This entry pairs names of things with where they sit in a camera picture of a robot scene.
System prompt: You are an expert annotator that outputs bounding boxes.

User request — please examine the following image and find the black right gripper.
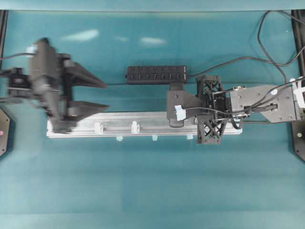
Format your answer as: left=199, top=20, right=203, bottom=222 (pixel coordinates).
left=195, top=76, right=298, bottom=145

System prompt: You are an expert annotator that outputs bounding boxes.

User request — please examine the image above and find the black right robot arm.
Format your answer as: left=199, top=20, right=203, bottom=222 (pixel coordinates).
left=195, top=75, right=305, bottom=144

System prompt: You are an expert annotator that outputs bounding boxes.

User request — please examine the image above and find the black right frame post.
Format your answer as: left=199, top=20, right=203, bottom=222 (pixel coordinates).
left=291, top=9, right=305, bottom=76

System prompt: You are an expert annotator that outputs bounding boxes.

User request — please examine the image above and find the aluminium extrusion rail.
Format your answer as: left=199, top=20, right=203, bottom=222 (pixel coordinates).
left=46, top=111, right=243, bottom=138

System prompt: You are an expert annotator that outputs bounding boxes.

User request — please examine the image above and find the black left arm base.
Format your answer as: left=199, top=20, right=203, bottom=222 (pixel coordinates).
left=0, top=108, right=16, bottom=159

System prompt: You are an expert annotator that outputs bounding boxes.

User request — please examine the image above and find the black frame post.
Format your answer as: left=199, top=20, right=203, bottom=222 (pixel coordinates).
left=291, top=9, right=305, bottom=76
left=0, top=10, right=9, bottom=58

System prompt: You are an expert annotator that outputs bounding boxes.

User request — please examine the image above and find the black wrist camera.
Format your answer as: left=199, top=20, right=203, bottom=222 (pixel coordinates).
left=167, top=83, right=203, bottom=128
left=29, top=38, right=60, bottom=112

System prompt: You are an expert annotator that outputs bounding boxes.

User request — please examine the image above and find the black multiport USB hub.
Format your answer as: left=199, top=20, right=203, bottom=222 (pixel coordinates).
left=125, top=65, right=188, bottom=84

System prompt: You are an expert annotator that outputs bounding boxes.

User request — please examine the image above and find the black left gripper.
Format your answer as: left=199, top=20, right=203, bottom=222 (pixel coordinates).
left=29, top=52, right=110, bottom=134

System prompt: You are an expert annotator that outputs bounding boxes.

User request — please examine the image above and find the black left frame post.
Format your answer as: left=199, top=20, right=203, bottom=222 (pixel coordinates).
left=0, top=10, right=9, bottom=58

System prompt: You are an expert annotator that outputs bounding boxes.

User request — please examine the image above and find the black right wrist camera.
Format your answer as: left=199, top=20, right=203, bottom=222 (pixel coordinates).
left=167, top=83, right=203, bottom=128

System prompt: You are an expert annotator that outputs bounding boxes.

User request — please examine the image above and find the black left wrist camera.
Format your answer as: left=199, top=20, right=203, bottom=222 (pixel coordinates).
left=29, top=38, right=60, bottom=112

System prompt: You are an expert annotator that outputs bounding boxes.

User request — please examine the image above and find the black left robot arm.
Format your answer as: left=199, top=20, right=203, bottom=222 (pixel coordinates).
left=0, top=53, right=109, bottom=134

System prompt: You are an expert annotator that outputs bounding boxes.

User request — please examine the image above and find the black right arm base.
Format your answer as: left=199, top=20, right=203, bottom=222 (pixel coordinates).
left=291, top=121, right=305, bottom=161

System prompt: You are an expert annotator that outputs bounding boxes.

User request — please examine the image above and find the black USB cable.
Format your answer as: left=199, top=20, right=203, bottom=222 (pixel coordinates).
left=104, top=10, right=305, bottom=86

